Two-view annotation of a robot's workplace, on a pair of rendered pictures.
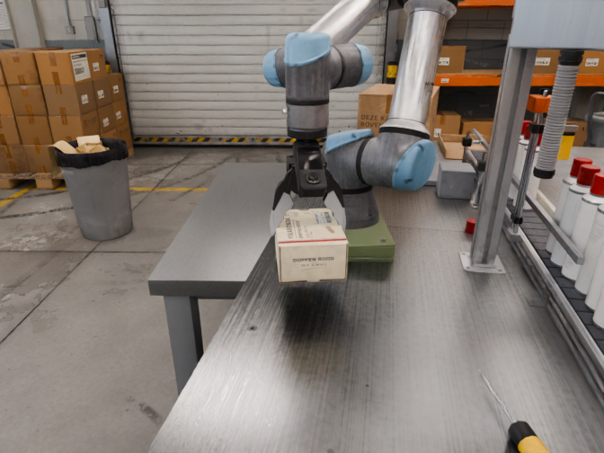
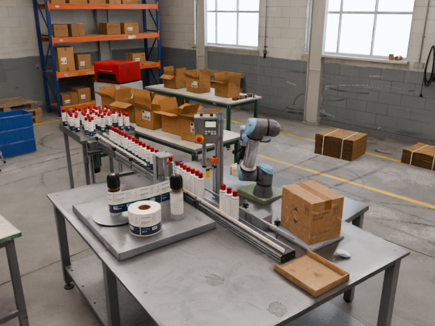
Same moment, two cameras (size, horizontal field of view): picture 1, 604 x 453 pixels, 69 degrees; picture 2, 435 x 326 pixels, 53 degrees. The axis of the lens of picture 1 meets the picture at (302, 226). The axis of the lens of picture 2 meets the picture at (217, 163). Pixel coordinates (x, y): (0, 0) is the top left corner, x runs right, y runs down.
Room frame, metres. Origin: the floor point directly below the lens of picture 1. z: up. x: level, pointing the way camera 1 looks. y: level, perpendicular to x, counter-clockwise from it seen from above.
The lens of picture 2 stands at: (2.90, -2.52, 2.18)
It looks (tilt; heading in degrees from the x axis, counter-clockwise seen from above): 20 degrees down; 134
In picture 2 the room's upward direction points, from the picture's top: straight up
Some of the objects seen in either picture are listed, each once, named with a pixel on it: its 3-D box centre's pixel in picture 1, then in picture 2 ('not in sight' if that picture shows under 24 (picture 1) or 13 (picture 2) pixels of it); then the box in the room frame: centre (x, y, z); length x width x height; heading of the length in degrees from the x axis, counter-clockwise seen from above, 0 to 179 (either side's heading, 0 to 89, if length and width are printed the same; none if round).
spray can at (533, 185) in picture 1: (530, 170); (223, 198); (1.10, -0.59, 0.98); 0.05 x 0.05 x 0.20
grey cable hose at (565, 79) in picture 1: (556, 117); (204, 153); (0.75, -0.43, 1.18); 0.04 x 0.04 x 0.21
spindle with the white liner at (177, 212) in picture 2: not in sight; (176, 196); (0.92, -0.85, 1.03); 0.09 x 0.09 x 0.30
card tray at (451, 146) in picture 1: (473, 146); (311, 271); (1.88, -0.74, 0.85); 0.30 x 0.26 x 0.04; 170
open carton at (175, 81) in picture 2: not in sight; (175, 77); (-3.28, 2.77, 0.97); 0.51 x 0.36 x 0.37; 92
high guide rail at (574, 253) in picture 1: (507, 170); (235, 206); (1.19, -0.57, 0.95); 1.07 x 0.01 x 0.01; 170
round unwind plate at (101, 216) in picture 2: not in sight; (116, 215); (0.62, -1.12, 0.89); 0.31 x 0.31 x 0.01
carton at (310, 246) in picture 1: (308, 243); (241, 170); (0.76, -0.01, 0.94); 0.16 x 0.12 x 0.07; 6
